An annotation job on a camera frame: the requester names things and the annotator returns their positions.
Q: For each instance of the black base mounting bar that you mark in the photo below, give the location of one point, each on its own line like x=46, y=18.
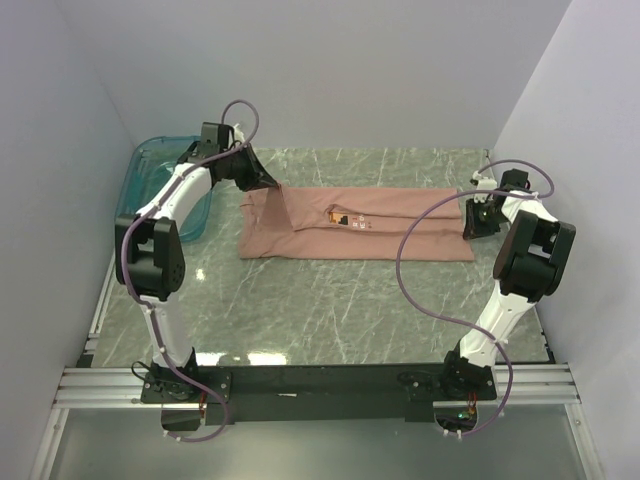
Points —
x=335, y=392

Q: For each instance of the pink printed t-shirt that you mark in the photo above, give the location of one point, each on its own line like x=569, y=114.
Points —
x=331, y=223

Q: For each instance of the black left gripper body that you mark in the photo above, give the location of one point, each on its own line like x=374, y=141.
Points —
x=242, y=167

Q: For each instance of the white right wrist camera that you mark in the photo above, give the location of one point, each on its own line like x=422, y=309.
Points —
x=484, y=185

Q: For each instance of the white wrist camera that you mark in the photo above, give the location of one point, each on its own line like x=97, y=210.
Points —
x=484, y=185
x=238, y=136

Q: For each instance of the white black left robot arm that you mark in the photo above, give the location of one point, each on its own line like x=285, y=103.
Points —
x=151, y=259

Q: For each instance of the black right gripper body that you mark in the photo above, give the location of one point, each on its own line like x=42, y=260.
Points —
x=483, y=219

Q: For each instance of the teal transparent plastic basket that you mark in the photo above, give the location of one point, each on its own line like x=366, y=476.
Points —
x=150, y=168

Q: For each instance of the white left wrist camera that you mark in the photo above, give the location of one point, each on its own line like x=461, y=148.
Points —
x=238, y=136

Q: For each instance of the aluminium frame rail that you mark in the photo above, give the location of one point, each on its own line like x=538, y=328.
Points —
x=116, y=388

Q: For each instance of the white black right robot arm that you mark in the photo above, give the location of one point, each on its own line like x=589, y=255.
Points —
x=529, y=266

